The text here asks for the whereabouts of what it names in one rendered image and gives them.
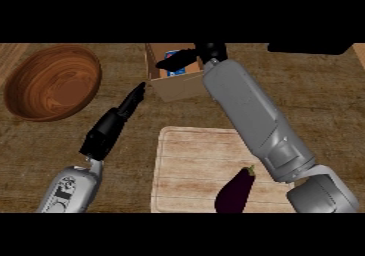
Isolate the blue and white can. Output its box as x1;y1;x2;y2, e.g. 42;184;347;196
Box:
164;49;189;77

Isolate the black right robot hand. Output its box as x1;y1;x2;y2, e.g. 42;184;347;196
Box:
155;42;230;71

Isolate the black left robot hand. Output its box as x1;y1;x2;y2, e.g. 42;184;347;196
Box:
79;81;149;162

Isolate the brown wooden bowl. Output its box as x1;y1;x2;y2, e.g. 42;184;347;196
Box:
4;44;104;122

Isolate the dark purple eggplant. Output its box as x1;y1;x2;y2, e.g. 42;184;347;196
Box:
214;164;258;214

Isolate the pale wooden cutting board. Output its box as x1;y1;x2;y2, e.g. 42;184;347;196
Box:
150;125;298;214

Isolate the brown cardboard box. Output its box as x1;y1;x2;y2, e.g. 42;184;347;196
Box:
144;42;212;103

